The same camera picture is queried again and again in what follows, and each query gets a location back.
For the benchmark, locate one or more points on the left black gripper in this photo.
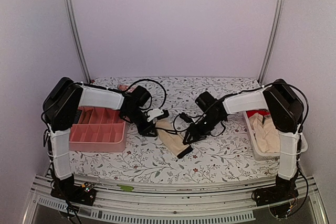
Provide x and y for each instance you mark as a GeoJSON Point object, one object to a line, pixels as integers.
{"type": "Point", "coordinates": [144, 130]}

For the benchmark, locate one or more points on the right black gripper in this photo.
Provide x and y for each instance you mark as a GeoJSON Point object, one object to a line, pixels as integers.
{"type": "Point", "coordinates": [195, 134]}

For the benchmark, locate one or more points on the cream underwear navy trim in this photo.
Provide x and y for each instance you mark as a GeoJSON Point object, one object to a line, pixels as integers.
{"type": "Point", "coordinates": [172, 140]}

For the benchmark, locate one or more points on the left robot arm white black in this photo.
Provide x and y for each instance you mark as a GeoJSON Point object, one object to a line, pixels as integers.
{"type": "Point", "coordinates": [67, 96]}

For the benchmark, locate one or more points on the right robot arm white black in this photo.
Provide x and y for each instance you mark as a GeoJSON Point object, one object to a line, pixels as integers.
{"type": "Point", "coordinates": [274, 116]}

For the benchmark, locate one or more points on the brown rolled underwear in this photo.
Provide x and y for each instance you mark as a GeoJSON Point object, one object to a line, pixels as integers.
{"type": "Point", "coordinates": [87, 115]}

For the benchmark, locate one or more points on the black white rolled underwear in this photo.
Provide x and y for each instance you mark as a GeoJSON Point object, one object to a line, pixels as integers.
{"type": "Point", "coordinates": [77, 116]}

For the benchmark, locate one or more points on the floral patterned table mat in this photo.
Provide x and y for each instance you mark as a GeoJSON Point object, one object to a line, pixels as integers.
{"type": "Point", "coordinates": [227, 155]}

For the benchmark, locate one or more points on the pink divided organizer box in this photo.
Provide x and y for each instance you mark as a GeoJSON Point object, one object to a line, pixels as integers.
{"type": "Point", "coordinates": [105, 132]}

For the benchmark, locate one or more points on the small patterned bowl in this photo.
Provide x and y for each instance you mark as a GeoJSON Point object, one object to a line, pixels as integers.
{"type": "Point", "coordinates": [122, 87]}

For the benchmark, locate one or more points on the green tape piece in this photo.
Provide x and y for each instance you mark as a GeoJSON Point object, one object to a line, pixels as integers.
{"type": "Point", "coordinates": [126, 188]}

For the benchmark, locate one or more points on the white plastic laundry basket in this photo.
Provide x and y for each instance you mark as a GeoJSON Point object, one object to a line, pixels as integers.
{"type": "Point", "coordinates": [258, 155]}

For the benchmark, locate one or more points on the red garment in basket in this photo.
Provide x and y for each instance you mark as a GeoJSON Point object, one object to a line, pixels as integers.
{"type": "Point", "coordinates": [259, 113]}

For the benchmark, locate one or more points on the cream garment in basket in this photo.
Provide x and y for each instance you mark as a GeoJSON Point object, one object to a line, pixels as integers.
{"type": "Point", "coordinates": [265, 134]}

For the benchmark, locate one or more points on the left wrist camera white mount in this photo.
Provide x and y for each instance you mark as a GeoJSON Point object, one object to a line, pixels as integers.
{"type": "Point", "coordinates": [157, 114]}

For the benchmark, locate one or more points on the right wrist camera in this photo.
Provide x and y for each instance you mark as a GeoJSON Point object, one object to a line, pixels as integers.
{"type": "Point", "coordinates": [185, 118]}

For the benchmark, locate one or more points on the aluminium front rail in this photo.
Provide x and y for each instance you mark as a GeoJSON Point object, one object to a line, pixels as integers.
{"type": "Point", "coordinates": [227, 202]}

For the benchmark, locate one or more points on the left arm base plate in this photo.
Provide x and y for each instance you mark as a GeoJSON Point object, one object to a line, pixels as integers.
{"type": "Point", "coordinates": [74, 193]}

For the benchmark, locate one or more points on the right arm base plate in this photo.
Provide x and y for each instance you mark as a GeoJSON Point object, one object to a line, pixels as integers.
{"type": "Point", "coordinates": [274, 194]}

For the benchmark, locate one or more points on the left aluminium frame post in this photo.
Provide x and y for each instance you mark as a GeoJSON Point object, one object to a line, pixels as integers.
{"type": "Point", "coordinates": [76, 38]}

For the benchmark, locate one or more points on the aluminium frame post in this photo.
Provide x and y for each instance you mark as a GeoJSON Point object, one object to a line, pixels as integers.
{"type": "Point", "coordinates": [76, 38]}
{"type": "Point", "coordinates": [271, 40]}

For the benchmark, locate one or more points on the right aluminium frame post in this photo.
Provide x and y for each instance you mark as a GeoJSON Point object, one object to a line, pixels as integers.
{"type": "Point", "coordinates": [271, 40]}

